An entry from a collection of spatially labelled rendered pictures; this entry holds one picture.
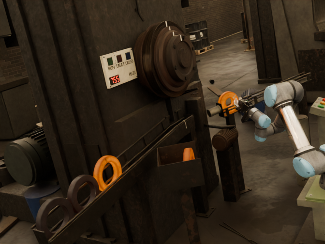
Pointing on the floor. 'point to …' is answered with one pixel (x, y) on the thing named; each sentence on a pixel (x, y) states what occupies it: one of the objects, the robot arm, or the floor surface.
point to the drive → (29, 176)
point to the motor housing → (227, 163)
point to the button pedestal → (319, 119)
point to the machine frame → (103, 103)
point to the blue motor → (256, 104)
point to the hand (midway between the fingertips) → (235, 102)
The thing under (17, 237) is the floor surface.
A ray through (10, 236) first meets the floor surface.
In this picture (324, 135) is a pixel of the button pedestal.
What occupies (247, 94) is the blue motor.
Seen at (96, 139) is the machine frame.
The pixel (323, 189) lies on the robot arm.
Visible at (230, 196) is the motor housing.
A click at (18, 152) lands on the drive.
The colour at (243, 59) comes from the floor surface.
